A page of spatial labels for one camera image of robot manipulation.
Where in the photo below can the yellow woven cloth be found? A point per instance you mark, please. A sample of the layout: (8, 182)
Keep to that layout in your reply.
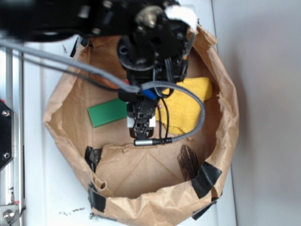
(183, 111)

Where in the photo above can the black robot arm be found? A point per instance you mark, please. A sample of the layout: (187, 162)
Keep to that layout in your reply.
(55, 20)

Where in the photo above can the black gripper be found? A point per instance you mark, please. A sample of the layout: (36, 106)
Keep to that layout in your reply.
(144, 60)

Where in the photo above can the aluminium rail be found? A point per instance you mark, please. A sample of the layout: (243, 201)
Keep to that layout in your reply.
(12, 197)

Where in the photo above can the brown paper bag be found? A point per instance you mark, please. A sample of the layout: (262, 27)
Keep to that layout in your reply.
(159, 181)

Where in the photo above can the green rectangular block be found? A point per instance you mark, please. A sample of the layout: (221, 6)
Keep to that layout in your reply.
(107, 112)

